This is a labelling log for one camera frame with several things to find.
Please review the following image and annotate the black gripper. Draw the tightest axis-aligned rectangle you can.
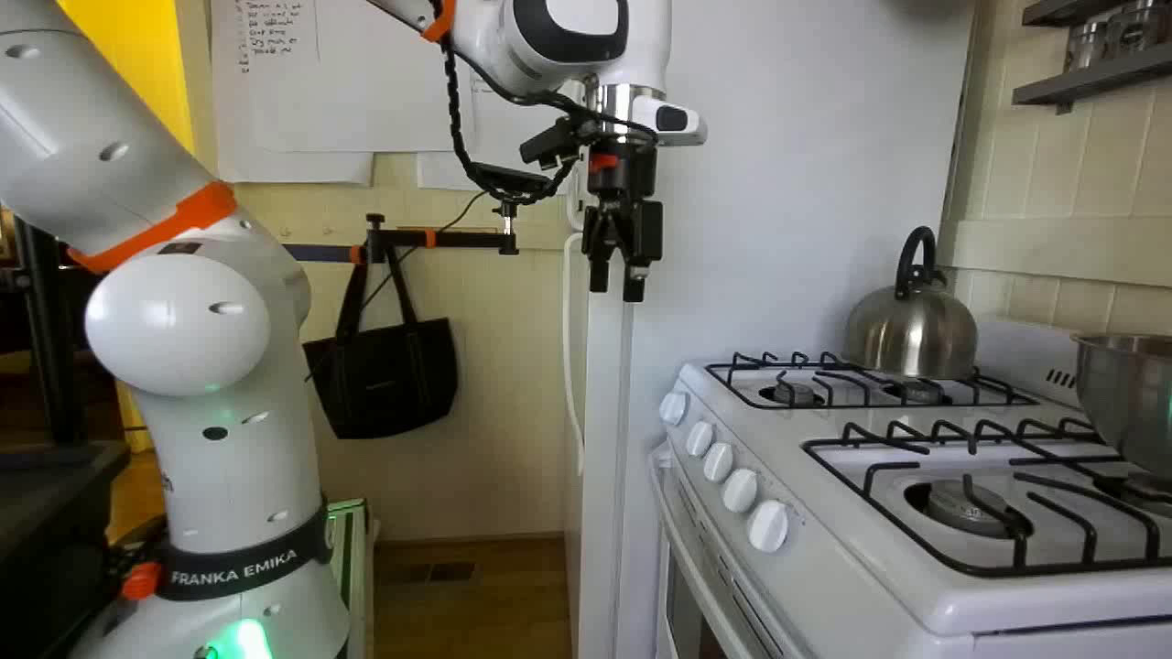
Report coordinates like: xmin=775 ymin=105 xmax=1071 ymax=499
xmin=577 ymin=147 xmax=669 ymax=305

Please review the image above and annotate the stainless steel kettle black handle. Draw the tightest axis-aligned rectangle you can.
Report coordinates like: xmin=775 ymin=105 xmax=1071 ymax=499
xmin=844 ymin=224 xmax=982 ymax=380

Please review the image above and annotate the white refrigerator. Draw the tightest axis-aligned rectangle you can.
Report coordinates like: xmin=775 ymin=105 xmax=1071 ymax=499
xmin=560 ymin=0 xmax=982 ymax=659

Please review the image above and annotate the black mounting bar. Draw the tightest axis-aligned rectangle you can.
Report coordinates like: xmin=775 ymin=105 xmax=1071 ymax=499
xmin=287 ymin=214 xmax=523 ymax=267

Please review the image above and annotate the black stove grate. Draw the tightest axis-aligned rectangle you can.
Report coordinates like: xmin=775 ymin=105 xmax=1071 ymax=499
xmin=703 ymin=348 xmax=1041 ymax=414
xmin=798 ymin=414 xmax=1172 ymax=577

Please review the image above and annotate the black tote bag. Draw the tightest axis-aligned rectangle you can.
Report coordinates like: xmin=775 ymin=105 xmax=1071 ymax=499
xmin=300 ymin=249 xmax=462 ymax=443

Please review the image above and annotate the white gas stove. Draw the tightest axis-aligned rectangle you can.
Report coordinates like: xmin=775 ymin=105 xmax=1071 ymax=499
xmin=645 ymin=310 xmax=1172 ymax=659

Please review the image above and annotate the stainless steel pot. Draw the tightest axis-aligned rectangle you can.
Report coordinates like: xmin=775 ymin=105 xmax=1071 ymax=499
xmin=1073 ymin=333 xmax=1172 ymax=488

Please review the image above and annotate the glass jar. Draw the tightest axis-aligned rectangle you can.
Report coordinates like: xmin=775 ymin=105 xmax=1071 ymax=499
xmin=1063 ymin=0 xmax=1172 ymax=73

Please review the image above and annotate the black shelving rack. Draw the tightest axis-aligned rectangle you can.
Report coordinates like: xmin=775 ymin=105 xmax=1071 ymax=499
xmin=0 ymin=217 xmax=133 ymax=659

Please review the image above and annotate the black camera on mount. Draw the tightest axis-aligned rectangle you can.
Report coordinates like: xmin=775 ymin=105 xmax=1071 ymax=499
xmin=465 ymin=156 xmax=560 ymax=206

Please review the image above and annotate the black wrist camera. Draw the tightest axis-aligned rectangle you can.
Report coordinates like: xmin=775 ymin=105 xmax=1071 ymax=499
xmin=515 ymin=114 xmax=584 ymax=169

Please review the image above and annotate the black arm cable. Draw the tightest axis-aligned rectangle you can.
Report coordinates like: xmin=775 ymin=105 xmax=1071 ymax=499
xmin=435 ymin=34 xmax=577 ymax=206

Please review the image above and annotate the white oven door handle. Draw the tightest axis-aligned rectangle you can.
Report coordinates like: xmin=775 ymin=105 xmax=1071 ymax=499
xmin=648 ymin=443 xmax=791 ymax=659

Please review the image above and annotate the white metal frame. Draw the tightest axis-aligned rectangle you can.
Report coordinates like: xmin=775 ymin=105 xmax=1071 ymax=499
xmin=322 ymin=496 xmax=381 ymax=659

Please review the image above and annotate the dark wall shelf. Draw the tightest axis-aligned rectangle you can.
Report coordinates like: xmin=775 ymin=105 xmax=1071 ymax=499
xmin=1008 ymin=0 xmax=1172 ymax=114

